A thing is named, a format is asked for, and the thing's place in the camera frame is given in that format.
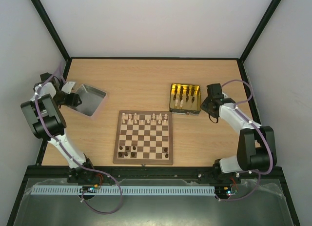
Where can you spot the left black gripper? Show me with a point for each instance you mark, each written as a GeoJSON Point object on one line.
{"type": "Point", "coordinates": [72, 101]}

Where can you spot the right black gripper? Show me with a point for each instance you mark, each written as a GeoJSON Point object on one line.
{"type": "Point", "coordinates": [205, 107]}

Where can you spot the silver tin lid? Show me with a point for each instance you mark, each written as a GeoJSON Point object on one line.
{"type": "Point", "coordinates": [93, 101]}

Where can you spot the gold tin with pieces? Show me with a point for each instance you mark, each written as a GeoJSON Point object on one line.
{"type": "Point", "coordinates": [185, 99]}

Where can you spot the wooden chess board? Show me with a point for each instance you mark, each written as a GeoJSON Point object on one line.
{"type": "Point", "coordinates": [144, 138]}

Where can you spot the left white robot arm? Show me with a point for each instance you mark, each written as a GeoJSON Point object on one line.
{"type": "Point", "coordinates": [47, 122]}

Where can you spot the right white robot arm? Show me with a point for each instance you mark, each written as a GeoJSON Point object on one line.
{"type": "Point", "coordinates": [256, 151]}

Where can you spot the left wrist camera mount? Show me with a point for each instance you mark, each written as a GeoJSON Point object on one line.
{"type": "Point", "coordinates": [68, 86]}

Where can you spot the black enclosure frame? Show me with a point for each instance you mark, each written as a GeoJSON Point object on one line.
{"type": "Point", "coordinates": [277, 171]}

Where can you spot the white slotted cable duct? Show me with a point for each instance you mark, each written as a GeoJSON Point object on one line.
{"type": "Point", "coordinates": [124, 190]}

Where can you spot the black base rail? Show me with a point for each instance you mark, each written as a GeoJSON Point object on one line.
{"type": "Point", "coordinates": [201, 175]}

